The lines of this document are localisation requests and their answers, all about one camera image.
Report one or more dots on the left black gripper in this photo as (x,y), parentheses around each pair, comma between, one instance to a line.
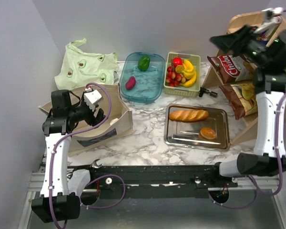
(93,120)

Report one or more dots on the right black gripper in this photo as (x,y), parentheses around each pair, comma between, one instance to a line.
(235,41)

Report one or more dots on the beige canvas tote bag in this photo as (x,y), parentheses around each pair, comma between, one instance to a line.
(118,125)

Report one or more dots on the brown chip bag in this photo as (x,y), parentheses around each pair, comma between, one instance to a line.
(232,69)

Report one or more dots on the purple sweet potato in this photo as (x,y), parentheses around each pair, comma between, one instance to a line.
(130,83)

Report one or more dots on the green plastic grocery bag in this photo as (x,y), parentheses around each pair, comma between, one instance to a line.
(80,68)

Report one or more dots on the yellow banana bunch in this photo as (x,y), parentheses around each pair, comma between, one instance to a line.
(188,71)

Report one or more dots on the snack packet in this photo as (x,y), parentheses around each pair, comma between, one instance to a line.
(242,98)

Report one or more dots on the green bell pepper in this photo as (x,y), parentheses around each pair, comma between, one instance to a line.
(144,63)

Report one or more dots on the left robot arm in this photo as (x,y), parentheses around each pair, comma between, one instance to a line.
(60,196)

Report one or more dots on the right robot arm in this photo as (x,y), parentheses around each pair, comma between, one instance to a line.
(269,156)

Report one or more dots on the red bull can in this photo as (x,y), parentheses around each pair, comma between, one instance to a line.
(265,36)

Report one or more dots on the teal transparent plastic container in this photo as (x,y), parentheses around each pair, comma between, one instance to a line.
(148,83)

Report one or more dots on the red apple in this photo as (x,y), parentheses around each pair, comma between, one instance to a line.
(177,61)

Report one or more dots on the pale green plastic basket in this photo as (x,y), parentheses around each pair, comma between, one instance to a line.
(180,90)

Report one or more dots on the metal tray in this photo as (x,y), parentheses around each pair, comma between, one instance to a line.
(187,134)

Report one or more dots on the bread loaf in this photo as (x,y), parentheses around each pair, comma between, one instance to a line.
(188,115)

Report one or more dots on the glazed donut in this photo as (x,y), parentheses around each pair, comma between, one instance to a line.
(208,133)

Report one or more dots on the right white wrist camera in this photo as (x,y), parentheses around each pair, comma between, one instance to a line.
(272,17)

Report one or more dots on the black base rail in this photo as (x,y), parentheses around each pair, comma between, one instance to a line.
(155,181)

